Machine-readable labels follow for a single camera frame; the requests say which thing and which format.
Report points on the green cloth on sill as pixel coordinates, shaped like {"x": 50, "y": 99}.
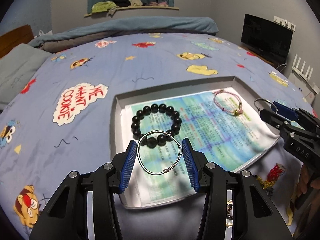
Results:
{"x": 103, "y": 7}

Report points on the grey pillow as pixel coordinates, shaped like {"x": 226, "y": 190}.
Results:
{"x": 17, "y": 69}

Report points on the silver wire bangle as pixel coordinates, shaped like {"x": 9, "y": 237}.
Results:
{"x": 153, "y": 152}

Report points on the dark wire bangle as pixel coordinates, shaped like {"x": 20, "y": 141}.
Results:
{"x": 261, "y": 103}

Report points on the wooden tv stand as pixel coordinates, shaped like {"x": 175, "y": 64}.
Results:
{"x": 266, "y": 59}

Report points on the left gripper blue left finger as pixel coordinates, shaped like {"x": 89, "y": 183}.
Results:
{"x": 127, "y": 166}

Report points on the white wifi router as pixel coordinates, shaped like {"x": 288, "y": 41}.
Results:
{"x": 300, "y": 76}

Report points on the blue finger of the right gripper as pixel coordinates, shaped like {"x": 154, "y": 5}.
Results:
{"x": 273, "y": 119}
{"x": 284, "y": 111}

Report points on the black cloth on sill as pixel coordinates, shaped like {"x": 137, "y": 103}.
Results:
{"x": 122, "y": 3}

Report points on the teal folded blanket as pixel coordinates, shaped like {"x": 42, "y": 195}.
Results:
{"x": 124, "y": 26}

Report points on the grey shallow tray box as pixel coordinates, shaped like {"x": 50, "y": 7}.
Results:
{"x": 125, "y": 105}

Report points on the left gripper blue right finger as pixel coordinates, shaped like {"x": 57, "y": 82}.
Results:
{"x": 189, "y": 157}

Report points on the printed blue-green paper sheet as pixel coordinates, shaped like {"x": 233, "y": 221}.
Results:
{"x": 223, "y": 126}

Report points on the black television screen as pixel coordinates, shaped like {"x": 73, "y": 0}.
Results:
{"x": 267, "y": 38}

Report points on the white wall hook rack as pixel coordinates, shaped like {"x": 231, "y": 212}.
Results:
{"x": 285, "y": 23}

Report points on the blue cartoon bedsheet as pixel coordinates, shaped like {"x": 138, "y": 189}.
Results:
{"x": 61, "y": 122}

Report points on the wooden headboard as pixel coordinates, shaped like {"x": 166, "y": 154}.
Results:
{"x": 20, "y": 35}

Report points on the beige cloth on sill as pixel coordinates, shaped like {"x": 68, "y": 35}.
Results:
{"x": 135, "y": 3}

